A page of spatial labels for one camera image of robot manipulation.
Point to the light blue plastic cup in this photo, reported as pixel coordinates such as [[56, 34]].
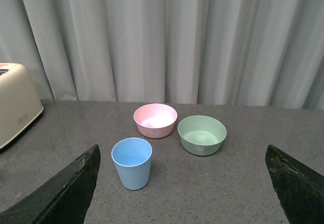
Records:
[[132, 159]]

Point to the grey curtain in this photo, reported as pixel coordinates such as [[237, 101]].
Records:
[[223, 52]]

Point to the pink plastic bowl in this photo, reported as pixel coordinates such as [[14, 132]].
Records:
[[155, 120]]

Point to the green plastic bowl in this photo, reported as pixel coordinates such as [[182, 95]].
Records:
[[201, 135]]

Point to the cream white toaster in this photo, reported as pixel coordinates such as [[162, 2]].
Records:
[[20, 103]]

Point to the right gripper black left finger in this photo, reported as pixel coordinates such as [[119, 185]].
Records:
[[65, 198]]

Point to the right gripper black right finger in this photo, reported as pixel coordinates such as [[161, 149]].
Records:
[[298, 187]]

